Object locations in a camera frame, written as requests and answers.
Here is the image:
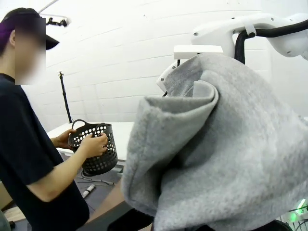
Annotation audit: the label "person's left forearm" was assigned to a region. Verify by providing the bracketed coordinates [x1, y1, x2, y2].
[49, 136, 61, 148]

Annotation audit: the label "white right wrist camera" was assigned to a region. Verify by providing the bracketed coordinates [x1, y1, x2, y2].
[173, 45, 224, 60]

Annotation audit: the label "black baseball cap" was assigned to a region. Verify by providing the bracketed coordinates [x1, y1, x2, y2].
[0, 7, 60, 51]

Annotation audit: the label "person in black t-shirt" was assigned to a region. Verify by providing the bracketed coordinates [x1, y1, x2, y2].
[0, 7, 90, 231]

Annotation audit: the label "white and black tube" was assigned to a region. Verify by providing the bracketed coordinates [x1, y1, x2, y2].
[82, 184, 97, 198]

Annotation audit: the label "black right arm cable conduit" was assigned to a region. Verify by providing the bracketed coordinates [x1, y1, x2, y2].
[234, 20, 308, 66]

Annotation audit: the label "brown cardboard sheet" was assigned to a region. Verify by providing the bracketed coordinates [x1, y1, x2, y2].
[0, 180, 27, 222]

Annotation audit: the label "slim black tripod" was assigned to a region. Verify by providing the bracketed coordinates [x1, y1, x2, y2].
[57, 71, 74, 124]

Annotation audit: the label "grey shorts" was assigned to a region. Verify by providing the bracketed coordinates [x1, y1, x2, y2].
[121, 53, 308, 231]

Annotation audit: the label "person's right hand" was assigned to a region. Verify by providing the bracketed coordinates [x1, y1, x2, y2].
[80, 132, 108, 159]

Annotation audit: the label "black perforated plastic basket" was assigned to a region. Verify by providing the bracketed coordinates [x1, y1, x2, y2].
[68, 119, 119, 176]

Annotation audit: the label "person's right forearm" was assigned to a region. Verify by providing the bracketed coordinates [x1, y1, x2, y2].
[32, 145, 89, 203]

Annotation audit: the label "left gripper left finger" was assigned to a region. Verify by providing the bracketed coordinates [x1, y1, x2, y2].
[107, 208, 155, 231]

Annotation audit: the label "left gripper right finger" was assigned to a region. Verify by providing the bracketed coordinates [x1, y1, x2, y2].
[275, 199, 308, 231]

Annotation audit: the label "grey floor cable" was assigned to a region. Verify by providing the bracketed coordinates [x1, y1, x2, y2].
[77, 171, 116, 186]

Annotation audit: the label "person's left hand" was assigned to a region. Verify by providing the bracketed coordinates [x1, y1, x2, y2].
[54, 128, 78, 149]

